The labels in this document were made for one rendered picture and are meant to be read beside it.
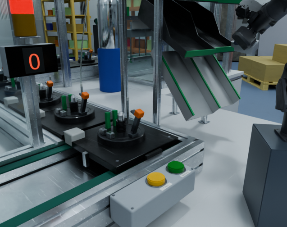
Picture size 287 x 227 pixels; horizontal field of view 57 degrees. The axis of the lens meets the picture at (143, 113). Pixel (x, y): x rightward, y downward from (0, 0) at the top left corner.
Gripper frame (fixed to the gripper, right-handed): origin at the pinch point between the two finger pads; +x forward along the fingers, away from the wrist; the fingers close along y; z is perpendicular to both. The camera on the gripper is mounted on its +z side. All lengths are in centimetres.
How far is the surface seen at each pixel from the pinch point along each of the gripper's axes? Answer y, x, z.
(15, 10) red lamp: 51, -3, 42
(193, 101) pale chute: 20.6, 16.3, -5.0
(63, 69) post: 16, 111, 60
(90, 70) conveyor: -5, 130, 53
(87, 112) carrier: 46, 31, 18
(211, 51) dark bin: 9.8, 5.3, 3.6
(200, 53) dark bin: 14.1, 4.9, 5.4
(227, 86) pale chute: 1.9, 20.6, -11.5
